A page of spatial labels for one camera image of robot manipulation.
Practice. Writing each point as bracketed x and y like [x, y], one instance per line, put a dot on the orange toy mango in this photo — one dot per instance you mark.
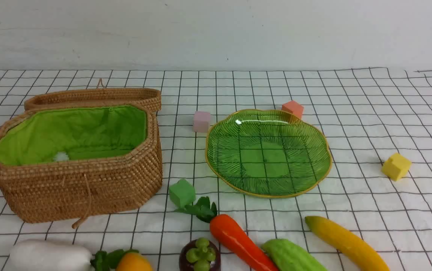
[120, 260]

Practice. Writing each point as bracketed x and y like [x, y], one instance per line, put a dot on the yellow foam cube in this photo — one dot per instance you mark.
[396, 167]

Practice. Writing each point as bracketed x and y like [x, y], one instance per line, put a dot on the pink foam cube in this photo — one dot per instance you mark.
[201, 121]

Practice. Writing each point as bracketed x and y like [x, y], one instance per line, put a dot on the woven rattan basket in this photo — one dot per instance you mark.
[71, 162]

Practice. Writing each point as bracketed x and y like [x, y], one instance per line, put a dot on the purple toy mangosteen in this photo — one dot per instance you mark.
[200, 255]

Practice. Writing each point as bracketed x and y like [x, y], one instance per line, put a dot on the green foam cube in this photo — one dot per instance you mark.
[182, 193]

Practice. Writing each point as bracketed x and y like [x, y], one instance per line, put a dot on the orange toy carrot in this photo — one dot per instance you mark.
[229, 234]

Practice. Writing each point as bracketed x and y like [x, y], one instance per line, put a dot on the orange foam cube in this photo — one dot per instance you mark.
[294, 108]

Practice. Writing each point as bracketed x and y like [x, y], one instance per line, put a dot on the woven rattan basket lid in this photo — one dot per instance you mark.
[148, 98]

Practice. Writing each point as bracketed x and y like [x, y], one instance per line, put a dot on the yellow toy banana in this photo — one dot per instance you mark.
[358, 251]

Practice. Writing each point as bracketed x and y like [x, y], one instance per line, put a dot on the white toy radish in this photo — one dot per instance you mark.
[42, 255]

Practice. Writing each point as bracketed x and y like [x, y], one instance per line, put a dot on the white grid tablecloth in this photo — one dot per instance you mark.
[367, 115]

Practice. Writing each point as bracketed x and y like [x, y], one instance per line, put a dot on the green glass leaf plate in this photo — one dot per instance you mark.
[268, 153]

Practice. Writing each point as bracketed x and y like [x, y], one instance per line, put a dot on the green toy gourd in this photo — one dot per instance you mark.
[290, 257]

